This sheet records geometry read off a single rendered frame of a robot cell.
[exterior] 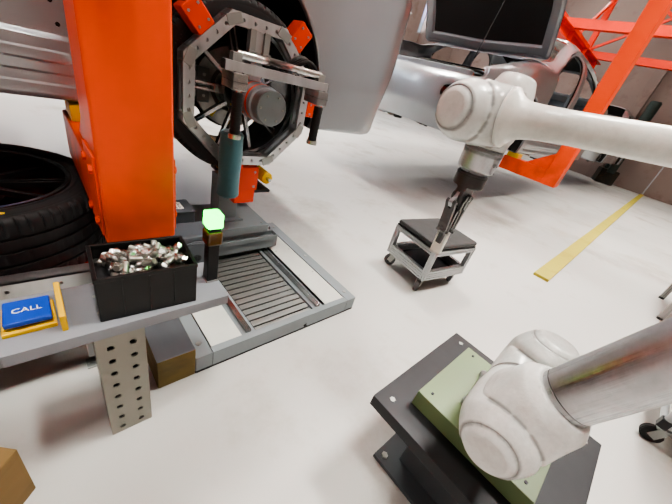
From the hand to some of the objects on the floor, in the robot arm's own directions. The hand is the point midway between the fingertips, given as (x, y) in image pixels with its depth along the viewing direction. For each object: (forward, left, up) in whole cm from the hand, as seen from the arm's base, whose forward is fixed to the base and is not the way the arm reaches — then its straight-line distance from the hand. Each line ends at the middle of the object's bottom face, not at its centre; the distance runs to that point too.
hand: (439, 241), depth 86 cm
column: (+43, +66, -71) cm, 106 cm away
